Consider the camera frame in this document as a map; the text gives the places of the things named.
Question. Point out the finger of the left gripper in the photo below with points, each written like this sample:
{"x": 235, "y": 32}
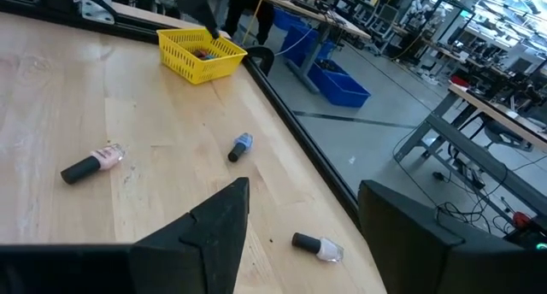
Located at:
{"x": 200, "y": 16}
{"x": 211, "y": 20}

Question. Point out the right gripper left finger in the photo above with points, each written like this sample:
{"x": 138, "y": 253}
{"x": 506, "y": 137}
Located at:
{"x": 201, "y": 251}

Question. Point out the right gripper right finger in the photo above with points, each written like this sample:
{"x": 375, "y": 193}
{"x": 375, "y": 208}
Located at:
{"x": 427, "y": 255}

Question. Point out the dark red nail polish bottle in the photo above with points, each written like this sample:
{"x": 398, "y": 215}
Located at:
{"x": 199, "y": 52}

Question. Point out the bright blue nail polish bottle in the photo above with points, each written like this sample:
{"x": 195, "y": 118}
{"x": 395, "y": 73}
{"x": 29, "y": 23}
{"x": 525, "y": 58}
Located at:
{"x": 210, "y": 57}

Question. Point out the yellow plastic basket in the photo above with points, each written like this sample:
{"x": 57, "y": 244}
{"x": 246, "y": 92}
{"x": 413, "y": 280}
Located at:
{"x": 188, "y": 65}

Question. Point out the sheer white nail polish bottle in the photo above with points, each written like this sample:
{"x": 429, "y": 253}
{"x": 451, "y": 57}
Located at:
{"x": 318, "y": 247}

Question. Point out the periwinkle blue nail polish bottle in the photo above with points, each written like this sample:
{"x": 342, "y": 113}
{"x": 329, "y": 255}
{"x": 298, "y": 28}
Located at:
{"x": 240, "y": 146}

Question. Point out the pale pink nail polish bottle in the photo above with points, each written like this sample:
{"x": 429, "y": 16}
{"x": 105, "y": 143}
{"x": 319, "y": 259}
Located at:
{"x": 92, "y": 163}

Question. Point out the person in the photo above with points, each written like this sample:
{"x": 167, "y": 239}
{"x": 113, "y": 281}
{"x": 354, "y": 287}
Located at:
{"x": 248, "y": 12}

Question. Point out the blue plastic bin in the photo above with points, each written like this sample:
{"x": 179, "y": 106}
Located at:
{"x": 285, "y": 18}
{"x": 295, "y": 35}
{"x": 342, "y": 89}

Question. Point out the small red object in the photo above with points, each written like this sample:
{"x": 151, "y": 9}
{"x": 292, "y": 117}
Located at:
{"x": 521, "y": 220}

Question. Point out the black swivel chair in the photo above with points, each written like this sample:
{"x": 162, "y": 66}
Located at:
{"x": 508, "y": 133}

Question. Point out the silver metal bracket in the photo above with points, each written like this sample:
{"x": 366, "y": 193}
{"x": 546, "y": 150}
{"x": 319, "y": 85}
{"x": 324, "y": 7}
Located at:
{"x": 96, "y": 9}

